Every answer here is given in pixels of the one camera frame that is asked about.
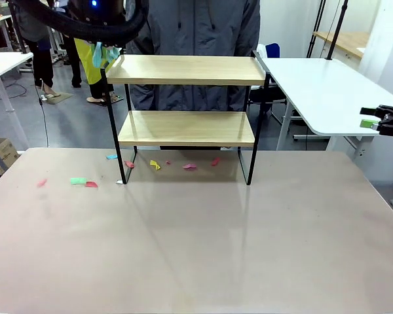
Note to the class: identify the grey floor mat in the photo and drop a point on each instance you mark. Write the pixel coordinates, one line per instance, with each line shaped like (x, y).
(57, 97)

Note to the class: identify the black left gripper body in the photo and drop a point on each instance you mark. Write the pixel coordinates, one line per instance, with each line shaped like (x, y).
(98, 11)

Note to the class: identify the yellow paper scrap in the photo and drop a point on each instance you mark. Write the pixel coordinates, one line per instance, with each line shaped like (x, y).
(155, 164)

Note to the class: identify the person in dark grey clothes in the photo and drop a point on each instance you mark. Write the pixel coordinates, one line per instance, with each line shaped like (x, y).
(42, 62)

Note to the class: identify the cardboard box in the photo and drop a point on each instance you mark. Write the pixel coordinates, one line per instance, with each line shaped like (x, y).
(3, 152)

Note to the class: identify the blue chair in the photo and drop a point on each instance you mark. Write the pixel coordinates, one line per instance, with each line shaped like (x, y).
(274, 49)

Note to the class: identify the green paper scrap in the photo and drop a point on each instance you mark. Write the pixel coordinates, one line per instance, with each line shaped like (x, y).
(78, 181)

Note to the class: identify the black office chair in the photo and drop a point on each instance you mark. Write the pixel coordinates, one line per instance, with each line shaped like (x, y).
(265, 98)

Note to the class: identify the black tripod stand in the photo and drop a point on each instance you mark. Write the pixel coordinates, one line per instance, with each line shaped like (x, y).
(317, 23)

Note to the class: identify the teal microfibre duster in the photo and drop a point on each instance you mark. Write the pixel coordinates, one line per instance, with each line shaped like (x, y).
(97, 55)

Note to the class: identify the wooden background desk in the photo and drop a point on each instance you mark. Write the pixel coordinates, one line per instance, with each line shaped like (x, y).
(347, 41)

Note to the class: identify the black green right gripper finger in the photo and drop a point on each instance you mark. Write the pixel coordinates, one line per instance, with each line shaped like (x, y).
(386, 110)
(368, 124)

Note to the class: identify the pink paper scrap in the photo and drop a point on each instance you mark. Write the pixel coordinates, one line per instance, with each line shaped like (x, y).
(190, 167)

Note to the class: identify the black pole stand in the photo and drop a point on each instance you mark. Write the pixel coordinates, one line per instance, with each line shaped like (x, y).
(337, 29)

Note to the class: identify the teal paper scrap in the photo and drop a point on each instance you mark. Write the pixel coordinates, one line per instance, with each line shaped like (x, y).
(112, 157)

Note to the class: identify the two-tier wooden shelf black frame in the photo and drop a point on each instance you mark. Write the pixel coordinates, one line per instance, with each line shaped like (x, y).
(186, 70)

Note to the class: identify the white side table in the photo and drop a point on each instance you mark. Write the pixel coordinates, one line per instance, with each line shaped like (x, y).
(324, 88)

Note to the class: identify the person in black trousers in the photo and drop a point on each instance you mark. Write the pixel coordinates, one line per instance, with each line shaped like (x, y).
(76, 65)

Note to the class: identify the person in yellow apron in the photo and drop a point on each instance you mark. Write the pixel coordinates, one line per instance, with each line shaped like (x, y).
(86, 65)

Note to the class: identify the person in grey jacket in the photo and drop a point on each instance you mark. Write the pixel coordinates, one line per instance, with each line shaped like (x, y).
(199, 29)

